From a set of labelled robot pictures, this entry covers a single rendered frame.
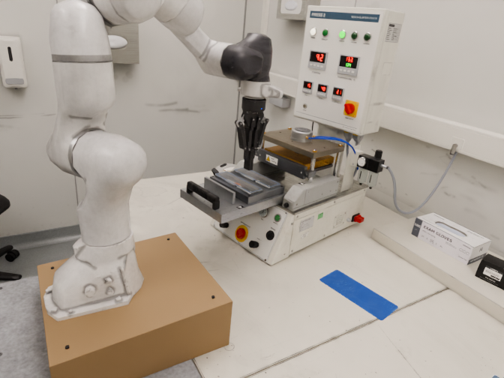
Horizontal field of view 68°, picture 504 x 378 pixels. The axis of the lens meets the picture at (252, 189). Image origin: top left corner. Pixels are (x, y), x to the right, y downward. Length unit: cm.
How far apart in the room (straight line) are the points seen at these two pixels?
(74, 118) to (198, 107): 205
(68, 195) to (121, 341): 203
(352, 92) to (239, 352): 95
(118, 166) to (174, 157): 212
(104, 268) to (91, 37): 48
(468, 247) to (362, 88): 65
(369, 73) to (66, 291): 112
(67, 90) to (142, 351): 55
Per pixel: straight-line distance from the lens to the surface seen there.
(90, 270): 93
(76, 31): 80
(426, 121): 170
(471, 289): 140
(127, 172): 78
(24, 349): 109
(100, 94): 81
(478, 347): 125
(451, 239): 152
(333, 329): 111
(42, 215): 285
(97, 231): 89
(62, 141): 87
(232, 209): 114
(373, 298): 126
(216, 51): 113
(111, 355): 88
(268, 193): 123
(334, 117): 149
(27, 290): 126
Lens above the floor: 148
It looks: 23 degrees down
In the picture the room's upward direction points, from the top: 6 degrees clockwise
